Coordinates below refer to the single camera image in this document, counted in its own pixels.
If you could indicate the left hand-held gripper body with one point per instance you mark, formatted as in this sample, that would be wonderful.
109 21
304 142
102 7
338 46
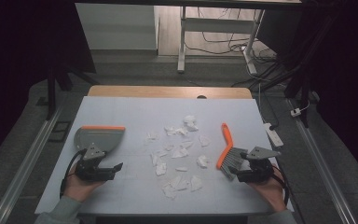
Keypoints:
90 172

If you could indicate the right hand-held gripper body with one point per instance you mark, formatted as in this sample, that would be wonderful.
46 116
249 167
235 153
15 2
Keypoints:
258 171

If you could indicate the orange brush with grey bristles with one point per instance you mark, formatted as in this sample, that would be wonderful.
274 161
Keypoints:
227 140

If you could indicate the grey dustpan with orange edge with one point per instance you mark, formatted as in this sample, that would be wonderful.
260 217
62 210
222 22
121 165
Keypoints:
102 138

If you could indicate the pile of white paper scraps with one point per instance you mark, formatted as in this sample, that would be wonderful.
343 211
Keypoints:
180 152

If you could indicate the person's left hand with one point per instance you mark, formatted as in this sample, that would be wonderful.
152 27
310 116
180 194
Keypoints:
77 189

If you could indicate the person's right hand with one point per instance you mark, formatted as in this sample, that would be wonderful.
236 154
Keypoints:
273 193

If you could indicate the white power strip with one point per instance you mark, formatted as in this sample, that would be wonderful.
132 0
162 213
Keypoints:
273 134

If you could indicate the white board table cover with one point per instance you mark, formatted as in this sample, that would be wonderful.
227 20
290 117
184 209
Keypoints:
143 112

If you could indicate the small white adapter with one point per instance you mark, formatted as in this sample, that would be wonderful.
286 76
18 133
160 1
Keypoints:
296 112

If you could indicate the black tripod stand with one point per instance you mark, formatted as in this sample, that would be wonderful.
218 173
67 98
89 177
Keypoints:
51 90

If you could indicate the black metal stand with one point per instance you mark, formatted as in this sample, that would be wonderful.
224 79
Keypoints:
304 71

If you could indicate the dark curtain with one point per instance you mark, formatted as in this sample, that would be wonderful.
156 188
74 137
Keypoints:
18 62
351 77

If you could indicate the white cabinet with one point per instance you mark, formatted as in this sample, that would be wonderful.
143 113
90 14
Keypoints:
118 28

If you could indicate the aluminium floor rail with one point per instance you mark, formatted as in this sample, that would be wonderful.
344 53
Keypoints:
24 169
323 168

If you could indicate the white metal desk frame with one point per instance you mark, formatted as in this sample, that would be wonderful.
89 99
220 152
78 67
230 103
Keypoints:
181 46

